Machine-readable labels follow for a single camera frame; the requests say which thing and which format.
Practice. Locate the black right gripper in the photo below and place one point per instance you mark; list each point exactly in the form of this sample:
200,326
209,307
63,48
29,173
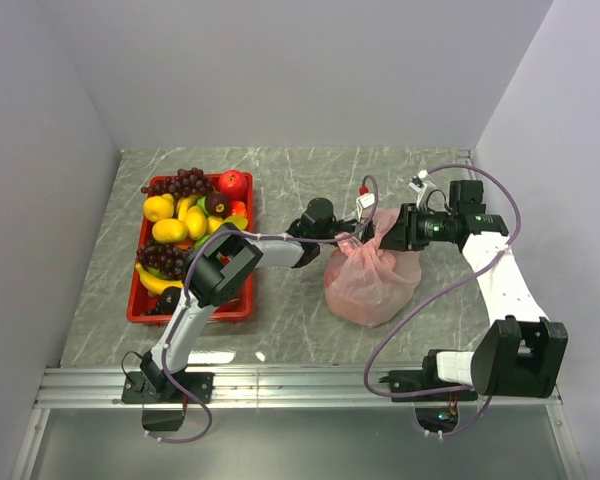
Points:
404,234

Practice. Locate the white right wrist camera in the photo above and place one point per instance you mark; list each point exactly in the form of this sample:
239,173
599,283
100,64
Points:
420,185

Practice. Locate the aluminium mounting rail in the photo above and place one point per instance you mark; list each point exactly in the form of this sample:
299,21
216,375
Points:
234,386

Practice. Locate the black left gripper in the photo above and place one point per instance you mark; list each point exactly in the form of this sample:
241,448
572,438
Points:
367,232

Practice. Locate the dark purple fake grapes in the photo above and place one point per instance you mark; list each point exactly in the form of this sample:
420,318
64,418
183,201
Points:
164,261

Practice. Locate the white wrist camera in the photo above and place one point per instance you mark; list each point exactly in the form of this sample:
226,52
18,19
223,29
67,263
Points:
364,206
420,185

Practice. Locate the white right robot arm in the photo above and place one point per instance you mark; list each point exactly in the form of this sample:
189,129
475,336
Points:
521,353

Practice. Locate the red fake grapes bunch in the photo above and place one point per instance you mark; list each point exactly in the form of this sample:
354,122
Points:
184,183

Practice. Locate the yellow fake banana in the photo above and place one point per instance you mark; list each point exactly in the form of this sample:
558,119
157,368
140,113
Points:
153,284

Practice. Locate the red plastic tray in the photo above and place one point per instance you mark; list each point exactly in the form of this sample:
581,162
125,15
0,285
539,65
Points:
237,310

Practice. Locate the yellow fake lemon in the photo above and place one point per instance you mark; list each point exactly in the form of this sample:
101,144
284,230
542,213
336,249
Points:
159,207
169,230

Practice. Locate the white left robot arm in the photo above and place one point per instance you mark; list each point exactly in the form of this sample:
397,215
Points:
216,273

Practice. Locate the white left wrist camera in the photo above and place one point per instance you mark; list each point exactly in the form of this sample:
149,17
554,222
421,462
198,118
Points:
364,206

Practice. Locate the yellow fake star fruit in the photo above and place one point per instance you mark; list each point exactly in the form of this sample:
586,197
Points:
192,216

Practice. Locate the red fake apple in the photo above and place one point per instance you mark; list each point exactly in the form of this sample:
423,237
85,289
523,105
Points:
233,184

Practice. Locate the dark fake passion fruit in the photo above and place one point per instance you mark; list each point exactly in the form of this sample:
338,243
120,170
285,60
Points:
168,301

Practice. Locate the pink plastic bag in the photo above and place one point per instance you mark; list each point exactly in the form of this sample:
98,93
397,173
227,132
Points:
366,284

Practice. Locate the dark purple fake mangosteen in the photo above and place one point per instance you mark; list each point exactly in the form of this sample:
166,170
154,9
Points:
217,204

